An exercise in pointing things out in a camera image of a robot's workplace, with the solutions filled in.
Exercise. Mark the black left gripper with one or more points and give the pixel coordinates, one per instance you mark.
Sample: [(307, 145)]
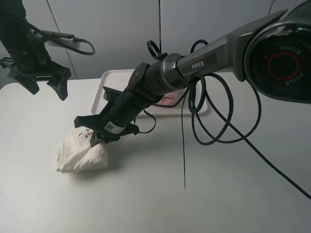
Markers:
[(29, 62)]

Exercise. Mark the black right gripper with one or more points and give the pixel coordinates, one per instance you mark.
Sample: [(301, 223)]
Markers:
[(117, 117)]

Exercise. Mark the cream white towel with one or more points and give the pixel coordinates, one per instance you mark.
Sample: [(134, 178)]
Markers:
[(76, 154)]

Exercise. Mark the pink towel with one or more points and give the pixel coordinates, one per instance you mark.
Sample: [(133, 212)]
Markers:
[(171, 99)]

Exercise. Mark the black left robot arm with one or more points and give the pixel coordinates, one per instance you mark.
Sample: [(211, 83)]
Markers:
[(13, 18)]

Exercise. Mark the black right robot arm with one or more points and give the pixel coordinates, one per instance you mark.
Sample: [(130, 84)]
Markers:
[(272, 53)]

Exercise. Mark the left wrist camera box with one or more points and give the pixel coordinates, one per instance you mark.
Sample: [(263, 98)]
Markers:
[(67, 39)]

